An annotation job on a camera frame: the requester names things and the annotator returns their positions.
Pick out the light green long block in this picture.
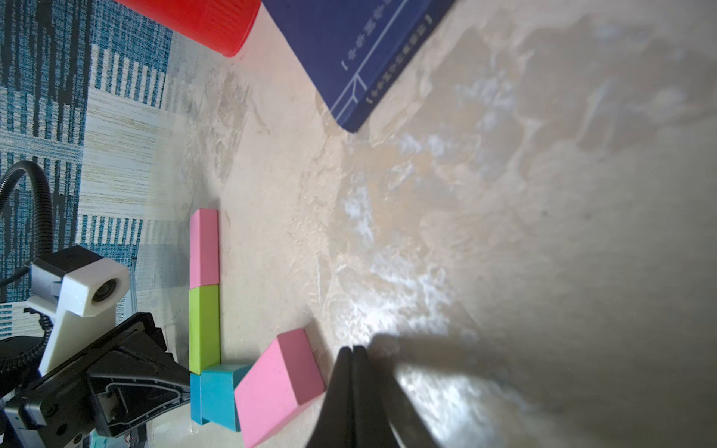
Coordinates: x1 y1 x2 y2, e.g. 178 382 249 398
189 285 221 374

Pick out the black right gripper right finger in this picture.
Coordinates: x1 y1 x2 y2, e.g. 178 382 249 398
351 345 399 447

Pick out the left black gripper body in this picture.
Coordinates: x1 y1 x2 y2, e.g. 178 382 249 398
4 312 168 447

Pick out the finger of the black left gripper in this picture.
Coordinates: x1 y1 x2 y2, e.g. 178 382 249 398
86 350 190 438

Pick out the red ribbed pencil cup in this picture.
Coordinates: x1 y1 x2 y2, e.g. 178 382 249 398
119 0 261 58

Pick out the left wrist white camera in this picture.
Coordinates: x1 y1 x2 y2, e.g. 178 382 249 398
27 246 131 376

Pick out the pink long block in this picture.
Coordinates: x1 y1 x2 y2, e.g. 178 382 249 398
190 208 220 289

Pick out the small teal cube block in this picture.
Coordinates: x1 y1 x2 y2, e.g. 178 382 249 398
190 364 252 432

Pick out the dark blue notebook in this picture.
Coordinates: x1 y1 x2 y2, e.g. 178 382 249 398
263 0 453 133

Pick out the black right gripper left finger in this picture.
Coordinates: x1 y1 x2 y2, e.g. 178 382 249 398
306 346 354 448

